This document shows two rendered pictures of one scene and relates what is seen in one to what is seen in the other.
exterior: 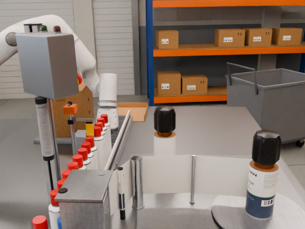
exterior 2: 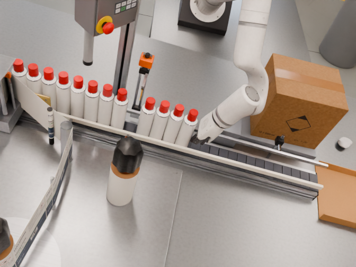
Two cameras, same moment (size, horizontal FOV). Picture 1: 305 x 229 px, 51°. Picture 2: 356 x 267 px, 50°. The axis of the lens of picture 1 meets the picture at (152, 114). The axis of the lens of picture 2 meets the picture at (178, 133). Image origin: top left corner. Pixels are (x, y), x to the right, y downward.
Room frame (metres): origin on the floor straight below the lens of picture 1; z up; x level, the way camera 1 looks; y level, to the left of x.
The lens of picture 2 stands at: (1.17, -0.68, 2.05)
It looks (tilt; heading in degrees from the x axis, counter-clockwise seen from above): 50 degrees down; 80
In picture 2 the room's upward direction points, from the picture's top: 21 degrees clockwise
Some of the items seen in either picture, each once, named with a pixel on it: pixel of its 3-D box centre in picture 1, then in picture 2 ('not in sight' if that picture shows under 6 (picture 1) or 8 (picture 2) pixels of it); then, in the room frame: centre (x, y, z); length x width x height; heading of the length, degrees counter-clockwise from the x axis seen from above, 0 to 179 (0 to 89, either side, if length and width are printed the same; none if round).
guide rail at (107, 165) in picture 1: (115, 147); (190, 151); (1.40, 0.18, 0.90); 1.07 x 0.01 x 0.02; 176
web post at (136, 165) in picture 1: (137, 182); (66, 142); (0.96, 0.06, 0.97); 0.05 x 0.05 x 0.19
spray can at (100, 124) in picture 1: (100, 145); (160, 121); (1.25, 0.23, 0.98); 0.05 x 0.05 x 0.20
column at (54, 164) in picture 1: (46, 120); (125, 44); (1.08, 0.38, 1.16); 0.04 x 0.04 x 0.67; 86
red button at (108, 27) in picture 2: (76, 79); (107, 27); (1.03, 0.25, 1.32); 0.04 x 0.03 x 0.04; 51
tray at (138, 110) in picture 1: (127, 111); (353, 197); (2.10, 0.17, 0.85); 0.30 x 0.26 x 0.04; 176
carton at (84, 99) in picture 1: (68, 106); (294, 102); (1.81, 0.50, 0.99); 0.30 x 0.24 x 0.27; 0
